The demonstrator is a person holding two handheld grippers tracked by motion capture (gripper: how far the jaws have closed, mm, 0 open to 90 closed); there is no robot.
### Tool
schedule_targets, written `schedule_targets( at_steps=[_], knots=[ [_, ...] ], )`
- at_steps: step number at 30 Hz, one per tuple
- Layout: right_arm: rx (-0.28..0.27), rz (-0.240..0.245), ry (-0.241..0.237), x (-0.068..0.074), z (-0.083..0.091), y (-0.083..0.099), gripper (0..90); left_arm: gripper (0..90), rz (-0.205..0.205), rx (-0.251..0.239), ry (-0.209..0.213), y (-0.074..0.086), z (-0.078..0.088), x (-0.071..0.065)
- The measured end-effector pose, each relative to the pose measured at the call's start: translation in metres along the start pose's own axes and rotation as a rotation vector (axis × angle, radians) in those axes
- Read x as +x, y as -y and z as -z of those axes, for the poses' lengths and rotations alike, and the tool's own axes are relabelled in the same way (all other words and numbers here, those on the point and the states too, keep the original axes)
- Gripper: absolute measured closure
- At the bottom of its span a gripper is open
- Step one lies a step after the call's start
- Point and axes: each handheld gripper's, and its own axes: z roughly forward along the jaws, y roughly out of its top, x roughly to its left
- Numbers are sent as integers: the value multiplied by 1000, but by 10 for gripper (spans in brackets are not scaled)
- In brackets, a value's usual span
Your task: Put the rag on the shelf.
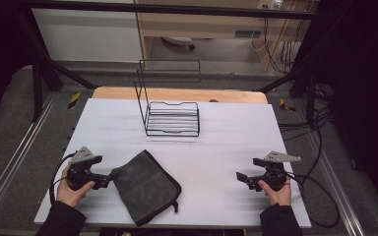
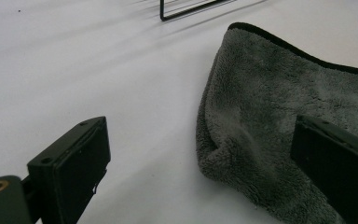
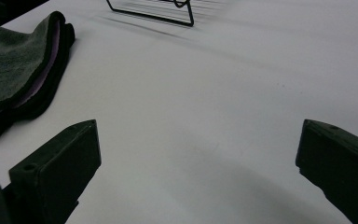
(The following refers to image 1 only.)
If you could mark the dark grey towel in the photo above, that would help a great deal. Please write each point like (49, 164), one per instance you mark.
(144, 187)

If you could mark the aluminium floor rail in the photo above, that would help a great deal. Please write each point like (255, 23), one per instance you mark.
(16, 154)
(338, 190)

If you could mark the black metal frame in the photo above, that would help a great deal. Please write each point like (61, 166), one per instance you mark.
(164, 8)

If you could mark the person's right hand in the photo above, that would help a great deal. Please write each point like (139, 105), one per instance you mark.
(277, 196)

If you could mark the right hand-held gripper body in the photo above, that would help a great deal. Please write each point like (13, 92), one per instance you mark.
(275, 172)

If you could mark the black curtain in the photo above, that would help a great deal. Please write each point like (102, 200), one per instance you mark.
(0, 42)
(364, 98)

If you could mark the yellow black floor tape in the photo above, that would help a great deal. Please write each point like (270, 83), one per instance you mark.
(74, 101)
(286, 105)

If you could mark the person's left hand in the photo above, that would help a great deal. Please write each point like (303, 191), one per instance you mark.
(70, 193)

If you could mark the white cabinet panel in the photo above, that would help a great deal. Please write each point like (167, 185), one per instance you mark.
(85, 36)

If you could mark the white power strip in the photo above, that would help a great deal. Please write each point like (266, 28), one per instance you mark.
(269, 4)

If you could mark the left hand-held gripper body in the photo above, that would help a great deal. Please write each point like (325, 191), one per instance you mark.
(80, 170)

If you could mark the chair base with caster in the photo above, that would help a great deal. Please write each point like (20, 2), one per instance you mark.
(178, 41)

